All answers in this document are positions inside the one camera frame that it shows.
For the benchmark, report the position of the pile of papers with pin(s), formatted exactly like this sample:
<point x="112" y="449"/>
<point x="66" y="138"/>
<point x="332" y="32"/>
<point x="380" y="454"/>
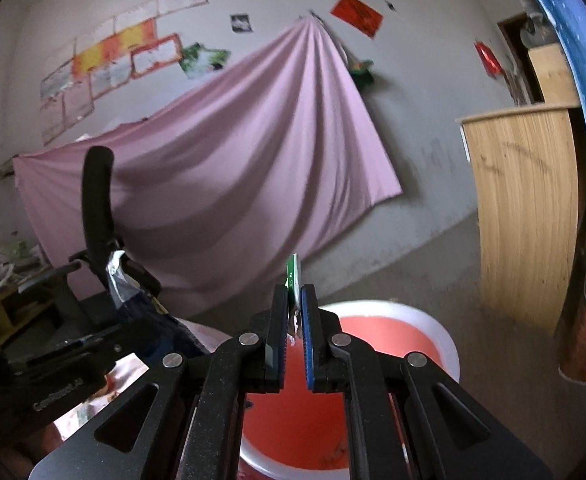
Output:
<point x="20" y="260"/>

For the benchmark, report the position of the black office chair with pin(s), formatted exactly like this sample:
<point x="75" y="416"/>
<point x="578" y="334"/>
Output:
<point x="98" y="195"/>

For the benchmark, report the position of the red hanging packet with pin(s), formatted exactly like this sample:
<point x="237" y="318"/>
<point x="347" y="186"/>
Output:
<point x="488" y="57"/>

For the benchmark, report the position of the grey bag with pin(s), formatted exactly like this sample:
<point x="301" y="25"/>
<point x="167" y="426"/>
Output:
<point x="534" y="32"/>

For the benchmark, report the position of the pink hanging cloth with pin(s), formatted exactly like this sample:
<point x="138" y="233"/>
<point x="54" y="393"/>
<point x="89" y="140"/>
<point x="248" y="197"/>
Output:
<point x="233" y="160"/>

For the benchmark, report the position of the wooden desk shelf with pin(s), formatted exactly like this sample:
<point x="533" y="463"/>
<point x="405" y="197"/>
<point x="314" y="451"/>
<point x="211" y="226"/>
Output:
<point x="13" y="315"/>

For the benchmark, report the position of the red paper poster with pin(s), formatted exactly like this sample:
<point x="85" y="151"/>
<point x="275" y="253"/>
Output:
<point x="357" y="15"/>

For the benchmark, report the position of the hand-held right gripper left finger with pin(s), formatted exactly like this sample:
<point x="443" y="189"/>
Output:
<point x="283" y="340"/>

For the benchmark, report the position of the small wooden board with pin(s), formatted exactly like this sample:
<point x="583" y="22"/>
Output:
<point x="553" y="75"/>

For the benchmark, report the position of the group of wall certificates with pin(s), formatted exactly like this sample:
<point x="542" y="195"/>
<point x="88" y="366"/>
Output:
<point x="108" y="50"/>

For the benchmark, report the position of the large wooden board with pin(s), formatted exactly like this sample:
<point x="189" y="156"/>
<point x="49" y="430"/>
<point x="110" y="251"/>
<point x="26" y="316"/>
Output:
<point x="523" y="210"/>

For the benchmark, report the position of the green wrapper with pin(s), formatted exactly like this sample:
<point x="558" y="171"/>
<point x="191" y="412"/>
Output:
<point x="293" y="272"/>

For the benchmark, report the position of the green photo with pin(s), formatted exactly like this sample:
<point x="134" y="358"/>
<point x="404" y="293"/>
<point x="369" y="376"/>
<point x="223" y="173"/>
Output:
<point x="193" y="60"/>
<point x="218" y="62"/>

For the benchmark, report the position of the black and white photo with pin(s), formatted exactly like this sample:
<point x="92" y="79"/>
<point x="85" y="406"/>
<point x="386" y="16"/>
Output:
<point x="240" y="23"/>

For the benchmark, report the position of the floral pink blanket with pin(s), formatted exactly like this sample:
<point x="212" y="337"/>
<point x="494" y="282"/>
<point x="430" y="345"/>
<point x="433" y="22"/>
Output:
<point x="128" y="380"/>

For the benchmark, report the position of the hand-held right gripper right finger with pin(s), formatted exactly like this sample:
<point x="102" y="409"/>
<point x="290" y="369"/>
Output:
<point x="308" y="340"/>

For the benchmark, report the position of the white and orange basin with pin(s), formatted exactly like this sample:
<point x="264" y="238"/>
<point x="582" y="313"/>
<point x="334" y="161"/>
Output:
<point x="373" y="340"/>

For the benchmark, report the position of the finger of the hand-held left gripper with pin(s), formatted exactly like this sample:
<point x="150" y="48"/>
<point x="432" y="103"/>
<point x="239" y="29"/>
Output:
<point x="88" y="347"/>

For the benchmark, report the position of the blue foil wrapper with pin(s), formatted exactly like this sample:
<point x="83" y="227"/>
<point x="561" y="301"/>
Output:
<point x="138" y="310"/>

